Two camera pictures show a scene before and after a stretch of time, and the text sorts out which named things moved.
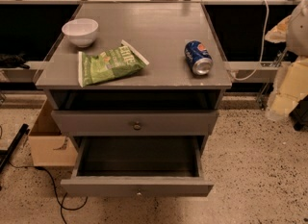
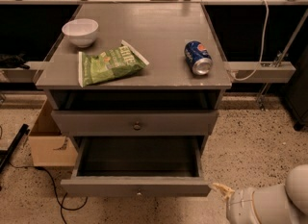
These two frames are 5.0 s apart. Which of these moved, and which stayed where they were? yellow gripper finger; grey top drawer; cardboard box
Moved: yellow gripper finger
Stayed: cardboard box; grey top drawer
